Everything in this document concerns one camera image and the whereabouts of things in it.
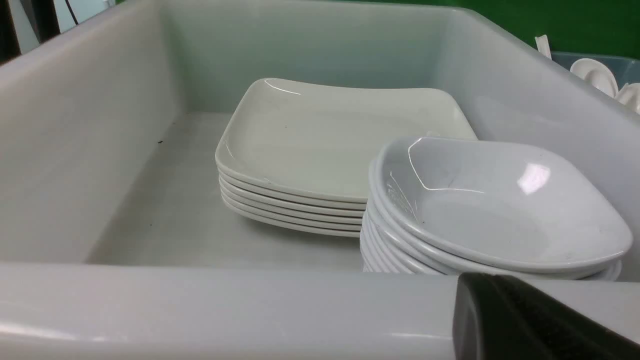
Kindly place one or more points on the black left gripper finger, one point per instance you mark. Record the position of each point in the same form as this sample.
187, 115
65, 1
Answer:
501, 317

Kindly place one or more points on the top stacked white square plate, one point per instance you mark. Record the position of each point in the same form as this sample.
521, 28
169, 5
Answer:
317, 141

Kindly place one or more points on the top stacked white bowl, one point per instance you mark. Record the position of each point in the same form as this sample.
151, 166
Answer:
509, 205

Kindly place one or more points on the stack of white bowls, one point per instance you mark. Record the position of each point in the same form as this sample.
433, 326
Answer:
384, 249

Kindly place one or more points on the stack of white plates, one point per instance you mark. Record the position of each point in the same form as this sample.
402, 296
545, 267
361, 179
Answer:
291, 211

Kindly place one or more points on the white ceramic spoon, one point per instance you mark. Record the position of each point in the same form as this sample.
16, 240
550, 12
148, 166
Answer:
596, 74
629, 96

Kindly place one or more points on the teal plastic spoon bin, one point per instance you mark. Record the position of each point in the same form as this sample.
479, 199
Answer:
625, 70

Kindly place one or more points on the green backdrop cloth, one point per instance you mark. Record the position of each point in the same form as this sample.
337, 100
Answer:
599, 27

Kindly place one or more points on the large white plastic bin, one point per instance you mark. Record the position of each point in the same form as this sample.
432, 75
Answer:
114, 245

